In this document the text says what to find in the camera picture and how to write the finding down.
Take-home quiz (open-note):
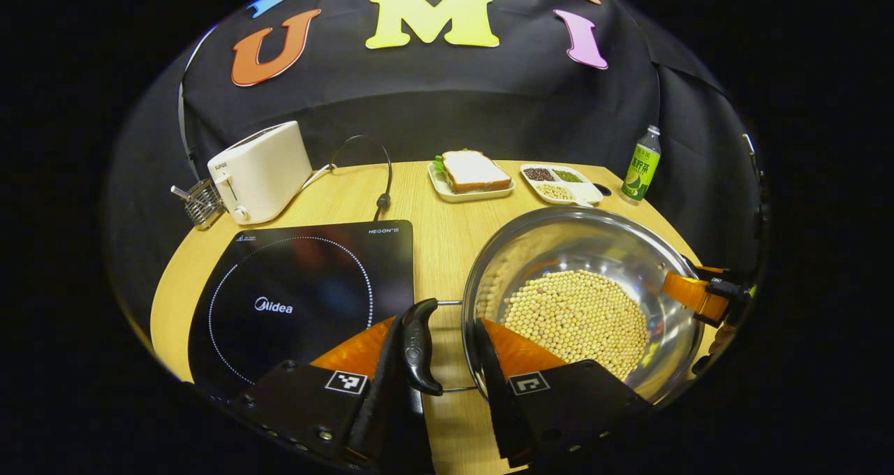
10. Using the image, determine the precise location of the wire utensil holder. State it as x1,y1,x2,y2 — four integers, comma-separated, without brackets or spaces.
171,178,224,231

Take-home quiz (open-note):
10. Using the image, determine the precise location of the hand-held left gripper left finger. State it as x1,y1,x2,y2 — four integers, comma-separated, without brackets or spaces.
230,316,435,472

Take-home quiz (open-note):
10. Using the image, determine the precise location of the stainless steel pot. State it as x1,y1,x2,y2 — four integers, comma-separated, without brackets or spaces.
402,206,706,406

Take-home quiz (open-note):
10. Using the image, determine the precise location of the black induction cooktop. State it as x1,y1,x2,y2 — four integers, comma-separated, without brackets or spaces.
187,220,415,399

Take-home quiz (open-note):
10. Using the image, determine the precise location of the white toaster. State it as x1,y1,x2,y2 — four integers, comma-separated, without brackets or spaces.
207,120,313,225

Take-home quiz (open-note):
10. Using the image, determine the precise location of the pile of soybeans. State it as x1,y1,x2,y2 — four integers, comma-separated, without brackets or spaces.
503,270,649,381

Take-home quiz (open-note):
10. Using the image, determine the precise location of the white rectangular plate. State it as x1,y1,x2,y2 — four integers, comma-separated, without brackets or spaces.
427,161,516,203

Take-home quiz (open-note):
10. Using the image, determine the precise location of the white divided dish with beans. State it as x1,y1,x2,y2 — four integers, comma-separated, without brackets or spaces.
520,164,603,207

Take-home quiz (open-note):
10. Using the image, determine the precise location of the black power cable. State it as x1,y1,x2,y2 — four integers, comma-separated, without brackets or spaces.
328,135,393,222

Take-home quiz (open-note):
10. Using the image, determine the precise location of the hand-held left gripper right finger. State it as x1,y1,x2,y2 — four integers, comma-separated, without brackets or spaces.
475,318,654,469

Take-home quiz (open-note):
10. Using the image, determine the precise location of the green drink bottle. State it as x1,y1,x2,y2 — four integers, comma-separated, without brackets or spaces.
621,125,661,203

